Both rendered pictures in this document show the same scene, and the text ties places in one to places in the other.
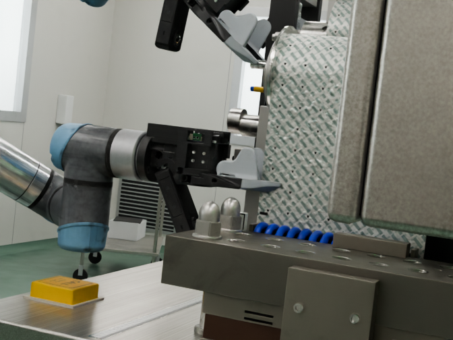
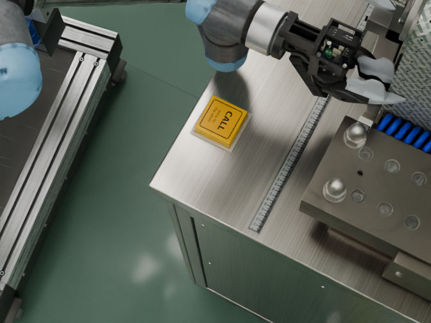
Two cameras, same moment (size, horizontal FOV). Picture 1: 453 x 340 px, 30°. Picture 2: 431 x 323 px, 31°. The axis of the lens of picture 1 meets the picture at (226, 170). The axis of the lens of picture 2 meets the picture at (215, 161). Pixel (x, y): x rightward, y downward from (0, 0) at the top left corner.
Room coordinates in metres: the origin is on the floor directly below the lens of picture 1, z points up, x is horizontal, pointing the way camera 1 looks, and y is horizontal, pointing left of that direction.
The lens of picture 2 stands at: (0.66, 0.12, 2.19)
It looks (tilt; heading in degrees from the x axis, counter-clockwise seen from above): 70 degrees down; 11
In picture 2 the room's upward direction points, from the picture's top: 5 degrees counter-clockwise
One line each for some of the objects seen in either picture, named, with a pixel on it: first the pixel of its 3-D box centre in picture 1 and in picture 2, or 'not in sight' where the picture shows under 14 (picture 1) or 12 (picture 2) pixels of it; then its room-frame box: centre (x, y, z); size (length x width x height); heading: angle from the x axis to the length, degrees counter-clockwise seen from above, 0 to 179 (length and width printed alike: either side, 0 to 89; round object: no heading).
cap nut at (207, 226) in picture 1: (209, 218); (336, 187); (1.04, 0.01, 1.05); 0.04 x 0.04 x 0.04
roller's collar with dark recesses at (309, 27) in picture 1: (321, 40); not in sight; (1.49, -0.14, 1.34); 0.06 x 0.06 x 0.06; 68
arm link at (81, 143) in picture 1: (90, 151); (224, 11); (1.29, 0.21, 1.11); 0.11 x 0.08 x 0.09; 68
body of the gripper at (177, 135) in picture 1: (185, 156); (317, 49); (1.23, 0.06, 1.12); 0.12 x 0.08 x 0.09; 68
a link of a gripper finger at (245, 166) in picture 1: (248, 168); (376, 88); (1.18, -0.03, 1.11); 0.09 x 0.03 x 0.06; 67
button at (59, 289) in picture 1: (65, 290); (220, 121); (1.19, 0.21, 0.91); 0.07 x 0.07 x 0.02; 68
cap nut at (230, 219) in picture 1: (230, 213); (356, 132); (1.13, -0.01, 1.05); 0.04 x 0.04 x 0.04
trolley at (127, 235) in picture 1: (127, 206); not in sight; (6.05, 0.68, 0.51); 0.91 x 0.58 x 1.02; 2
